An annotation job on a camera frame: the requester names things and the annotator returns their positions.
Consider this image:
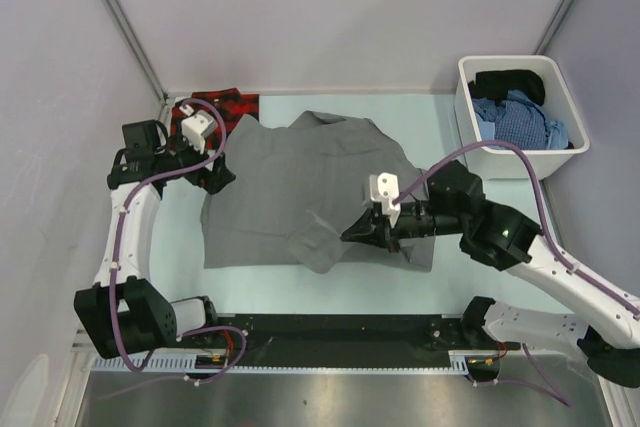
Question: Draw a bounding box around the white slotted cable duct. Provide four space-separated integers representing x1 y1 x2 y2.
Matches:
92 350 471 376

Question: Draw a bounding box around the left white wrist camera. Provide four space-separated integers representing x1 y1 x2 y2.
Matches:
179 105 218 153

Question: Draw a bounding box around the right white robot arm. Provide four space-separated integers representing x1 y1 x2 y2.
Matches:
341 161 639 388

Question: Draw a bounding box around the black shirt in bin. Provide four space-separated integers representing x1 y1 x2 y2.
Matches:
468 69 546 105

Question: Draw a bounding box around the light blue shirt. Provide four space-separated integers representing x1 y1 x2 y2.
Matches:
544 119 573 150

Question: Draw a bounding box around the aluminium frame rail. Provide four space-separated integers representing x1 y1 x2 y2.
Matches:
69 314 614 354

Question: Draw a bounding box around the white plastic bin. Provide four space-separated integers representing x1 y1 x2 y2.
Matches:
454 55 590 180

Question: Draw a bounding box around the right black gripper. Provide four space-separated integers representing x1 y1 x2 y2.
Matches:
341 200 465 254

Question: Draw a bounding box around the blue checked shirt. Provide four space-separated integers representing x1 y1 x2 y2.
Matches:
472 90 548 150

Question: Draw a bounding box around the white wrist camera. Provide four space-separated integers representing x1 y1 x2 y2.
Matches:
364 172 401 228
179 105 218 153

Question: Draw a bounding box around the red black plaid shirt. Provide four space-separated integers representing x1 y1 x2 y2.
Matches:
170 88 260 150

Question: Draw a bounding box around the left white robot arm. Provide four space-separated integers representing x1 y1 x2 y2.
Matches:
74 112 235 359

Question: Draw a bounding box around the grey long sleeve shirt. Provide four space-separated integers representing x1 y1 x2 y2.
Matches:
201 111 435 274

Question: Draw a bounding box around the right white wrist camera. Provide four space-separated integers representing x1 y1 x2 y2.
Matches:
364 172 401 228

